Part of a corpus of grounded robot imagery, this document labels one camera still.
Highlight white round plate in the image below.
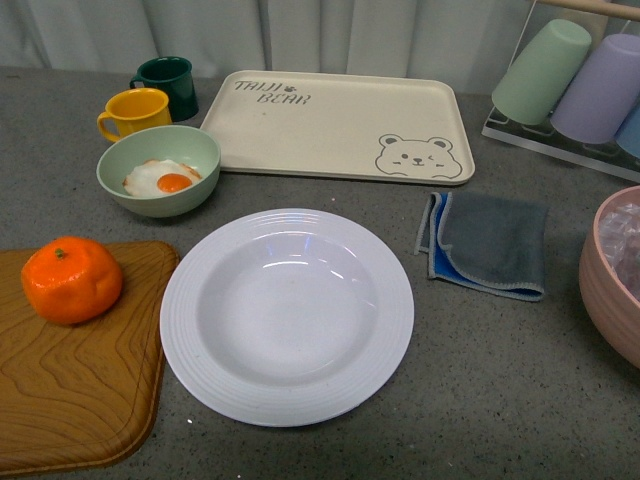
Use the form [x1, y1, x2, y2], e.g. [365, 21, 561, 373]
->
[160, 209, 414, 427]

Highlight wooden rack handle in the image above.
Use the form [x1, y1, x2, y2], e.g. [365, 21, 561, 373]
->
[538, 0, 640, 22]

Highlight beige bear serving tray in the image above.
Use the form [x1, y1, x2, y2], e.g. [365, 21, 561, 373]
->
[201, 70, 475, 186]

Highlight purple cup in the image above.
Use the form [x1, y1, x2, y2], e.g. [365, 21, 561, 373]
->
[550, 33, 639, 144]

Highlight clear plastic wrappers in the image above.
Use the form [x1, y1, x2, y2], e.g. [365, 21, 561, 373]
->
[599, 203, 639, 299]

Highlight pink bowl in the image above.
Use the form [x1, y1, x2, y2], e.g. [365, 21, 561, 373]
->
[578, 186, 639, 368]

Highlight dark green mug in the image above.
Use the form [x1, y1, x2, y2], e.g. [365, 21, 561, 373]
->
[129, 56, 199, 122]

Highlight yellow mug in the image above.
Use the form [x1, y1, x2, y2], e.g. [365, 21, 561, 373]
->
[96, 88, 172, 142]

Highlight fake fried egg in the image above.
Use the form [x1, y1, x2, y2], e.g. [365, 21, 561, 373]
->
[122, 159, 202, 197]

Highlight orange mandarin fruit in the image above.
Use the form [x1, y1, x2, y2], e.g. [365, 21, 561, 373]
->
[21, 236, 124, 325]

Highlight light green cup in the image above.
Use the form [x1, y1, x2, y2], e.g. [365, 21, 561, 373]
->
[491, 19, 592, 125]

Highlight wooden serving tray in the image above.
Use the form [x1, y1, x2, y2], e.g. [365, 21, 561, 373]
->
[1, 241, 179, 478]

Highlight blue cup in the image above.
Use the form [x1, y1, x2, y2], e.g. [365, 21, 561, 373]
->
[615, 104, 640, 158]

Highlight light green bowl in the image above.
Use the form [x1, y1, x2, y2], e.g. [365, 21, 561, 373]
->
[96, 125, 221, 218]

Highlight clear acrylic cup rack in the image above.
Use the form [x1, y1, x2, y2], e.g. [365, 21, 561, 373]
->
[482, 7, 639, 182]

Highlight grey blue folded cloth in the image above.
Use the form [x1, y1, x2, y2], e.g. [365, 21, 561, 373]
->
[414, 191, 548, 302]

